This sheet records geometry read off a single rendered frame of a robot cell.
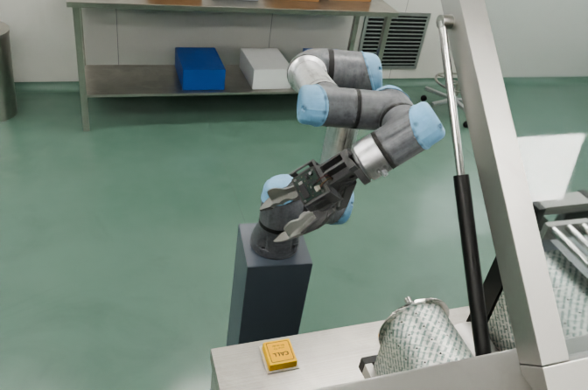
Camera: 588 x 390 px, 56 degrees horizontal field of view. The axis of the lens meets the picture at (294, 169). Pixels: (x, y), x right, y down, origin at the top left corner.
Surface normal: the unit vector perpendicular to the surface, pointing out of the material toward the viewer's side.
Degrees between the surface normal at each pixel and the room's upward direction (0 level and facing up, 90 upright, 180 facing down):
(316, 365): 0
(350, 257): 0
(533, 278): 41
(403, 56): 90
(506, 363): 0
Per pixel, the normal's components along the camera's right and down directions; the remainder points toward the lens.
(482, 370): 0.13, -0.82
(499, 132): 0.29, -0.25
